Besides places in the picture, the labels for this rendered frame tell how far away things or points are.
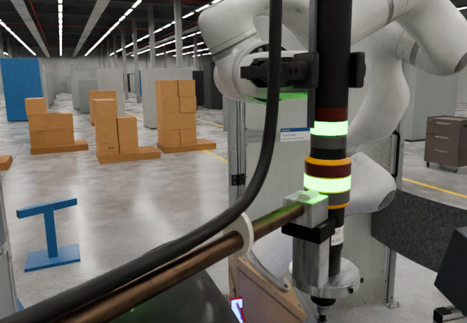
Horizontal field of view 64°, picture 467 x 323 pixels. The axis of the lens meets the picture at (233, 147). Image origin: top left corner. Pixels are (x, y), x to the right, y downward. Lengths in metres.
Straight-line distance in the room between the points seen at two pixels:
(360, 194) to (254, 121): 1.31
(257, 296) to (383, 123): 0.53
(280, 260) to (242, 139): 1.27
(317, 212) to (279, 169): 2.01
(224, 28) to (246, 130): 1.70
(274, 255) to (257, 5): 0.68
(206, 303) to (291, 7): 0.42
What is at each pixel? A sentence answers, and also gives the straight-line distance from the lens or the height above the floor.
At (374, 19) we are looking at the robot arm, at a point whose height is 1.72.
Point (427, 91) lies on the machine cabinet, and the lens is 10.39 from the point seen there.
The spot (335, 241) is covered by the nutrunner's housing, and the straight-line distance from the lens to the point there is 0.38.
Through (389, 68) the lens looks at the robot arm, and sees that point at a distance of 0.94.
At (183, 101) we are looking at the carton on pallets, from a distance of 8.47.
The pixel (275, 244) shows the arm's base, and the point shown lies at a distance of 1.05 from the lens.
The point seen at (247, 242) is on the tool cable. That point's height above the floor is 1.52.
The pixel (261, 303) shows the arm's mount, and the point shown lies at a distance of 1.05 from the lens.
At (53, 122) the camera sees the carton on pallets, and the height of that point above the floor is 0.68.
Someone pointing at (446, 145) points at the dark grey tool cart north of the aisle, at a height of 0.45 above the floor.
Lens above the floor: 1.63
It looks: 11 degrees down
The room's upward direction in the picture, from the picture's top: 1 degrees counter-clockwise
